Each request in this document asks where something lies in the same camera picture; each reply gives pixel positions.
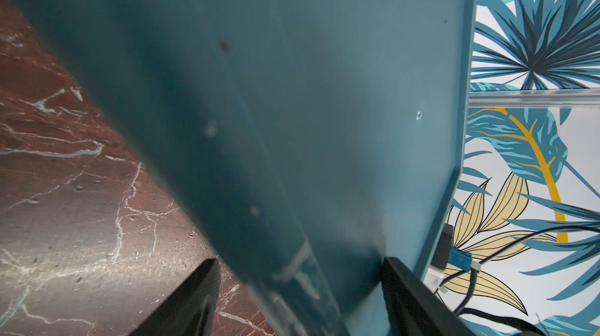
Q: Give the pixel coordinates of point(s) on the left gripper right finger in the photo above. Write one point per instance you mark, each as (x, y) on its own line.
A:
(412, 309)

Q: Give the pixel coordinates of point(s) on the teal three-drawer cabinet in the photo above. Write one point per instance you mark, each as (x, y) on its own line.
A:
(307, 139)

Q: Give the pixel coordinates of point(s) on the right aluminium corner post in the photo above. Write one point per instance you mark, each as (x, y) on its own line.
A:
(563, 98)

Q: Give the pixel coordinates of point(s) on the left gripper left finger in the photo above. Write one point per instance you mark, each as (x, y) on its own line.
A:
(190, 309)

